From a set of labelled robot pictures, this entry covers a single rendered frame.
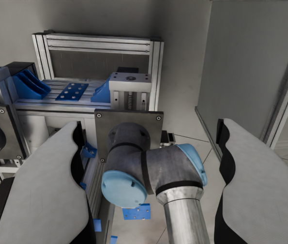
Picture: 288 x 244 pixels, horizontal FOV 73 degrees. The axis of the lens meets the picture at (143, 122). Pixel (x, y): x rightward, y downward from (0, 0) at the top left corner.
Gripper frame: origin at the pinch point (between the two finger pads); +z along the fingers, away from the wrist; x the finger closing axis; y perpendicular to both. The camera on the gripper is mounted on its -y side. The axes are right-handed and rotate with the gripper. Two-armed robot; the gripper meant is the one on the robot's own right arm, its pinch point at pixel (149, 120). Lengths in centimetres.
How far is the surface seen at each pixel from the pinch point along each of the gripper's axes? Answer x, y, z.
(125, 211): -28, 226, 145
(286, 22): 46, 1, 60
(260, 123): 46, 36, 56
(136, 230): -15, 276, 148
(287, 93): 45, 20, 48
